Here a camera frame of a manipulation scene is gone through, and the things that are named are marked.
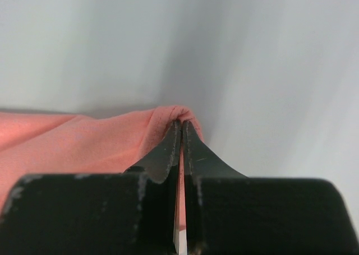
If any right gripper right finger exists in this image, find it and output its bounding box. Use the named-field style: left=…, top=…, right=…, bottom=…
left=182, top=121, right=247, bottom=254

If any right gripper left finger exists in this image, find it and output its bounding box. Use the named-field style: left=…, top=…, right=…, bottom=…
left=126, top=120, right=181, bottom=254

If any pink t shirt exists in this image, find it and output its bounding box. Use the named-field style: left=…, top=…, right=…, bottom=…
left=0, top=105, right=205, bottom=230

